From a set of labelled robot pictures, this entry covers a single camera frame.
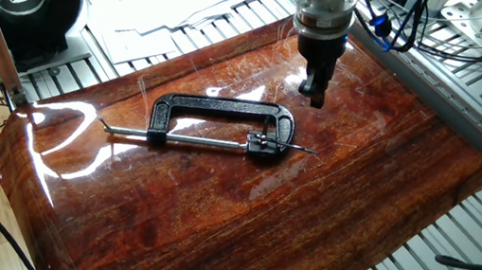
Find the short black clock hand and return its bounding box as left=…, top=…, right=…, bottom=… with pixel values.
left=260, top=114, right=272, bottom=141

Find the black C-clamp with steel screw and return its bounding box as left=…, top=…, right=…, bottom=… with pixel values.
left=95, top=77, right=298, bottom=166

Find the silver wrist coupling flange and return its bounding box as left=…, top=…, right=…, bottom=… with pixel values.
left=289, top=0, right=358, bottom=45

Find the blue cable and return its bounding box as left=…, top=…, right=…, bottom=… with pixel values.
left=348, top=0, right=399, bottom=53

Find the wood pattern table mat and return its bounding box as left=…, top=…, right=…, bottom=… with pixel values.
left=0, top=0, right=482, bottom=270

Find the black cable bundle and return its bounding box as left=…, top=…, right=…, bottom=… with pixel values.
left=345, top=0, right=482, bottom=66

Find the long black clock hand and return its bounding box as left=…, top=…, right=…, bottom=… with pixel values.
left=267, top=138, right=320, bottom=156

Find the long aluminium profile beam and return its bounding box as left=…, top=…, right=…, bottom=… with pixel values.
left=329, top=19, right=482, bottom=197

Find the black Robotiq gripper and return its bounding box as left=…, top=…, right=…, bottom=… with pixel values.
left=287, top=27, right=348, bottom=113

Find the black clock movement box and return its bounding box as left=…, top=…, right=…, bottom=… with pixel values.
left=244, top=129, right=286, bottom=162

